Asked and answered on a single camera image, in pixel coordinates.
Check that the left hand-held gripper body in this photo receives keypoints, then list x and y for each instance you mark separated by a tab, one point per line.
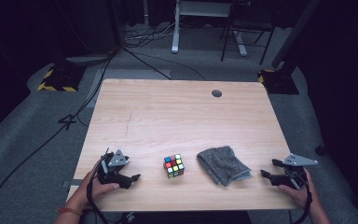
118	160

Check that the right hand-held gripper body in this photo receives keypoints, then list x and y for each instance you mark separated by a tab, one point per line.
296	160

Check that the multicoloured puzzle cube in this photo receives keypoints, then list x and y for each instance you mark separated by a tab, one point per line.
174	166

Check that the grey fluffy cloth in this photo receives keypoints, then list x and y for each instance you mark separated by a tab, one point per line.
223	165

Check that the person's right hand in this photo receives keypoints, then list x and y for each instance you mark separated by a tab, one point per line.
304	197

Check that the person's left hand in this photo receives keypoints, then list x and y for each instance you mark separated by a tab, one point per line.
85	193

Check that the small black floor object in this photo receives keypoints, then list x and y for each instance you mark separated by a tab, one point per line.
320	150

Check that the grey tape piece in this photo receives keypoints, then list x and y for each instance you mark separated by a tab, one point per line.
71	183

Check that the grey round table grommet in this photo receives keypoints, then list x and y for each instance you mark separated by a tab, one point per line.
217	93

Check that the black yellow-striped stand base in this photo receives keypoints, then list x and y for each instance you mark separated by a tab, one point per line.
62	77

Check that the grey low stand foot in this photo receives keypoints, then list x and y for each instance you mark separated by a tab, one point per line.
87	59

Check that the dark slanted stand pole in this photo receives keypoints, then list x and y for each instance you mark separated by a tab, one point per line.
295	31

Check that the black chair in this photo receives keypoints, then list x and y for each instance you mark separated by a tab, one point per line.
225	43

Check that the white desk frame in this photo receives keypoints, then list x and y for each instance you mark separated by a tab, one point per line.
175	37

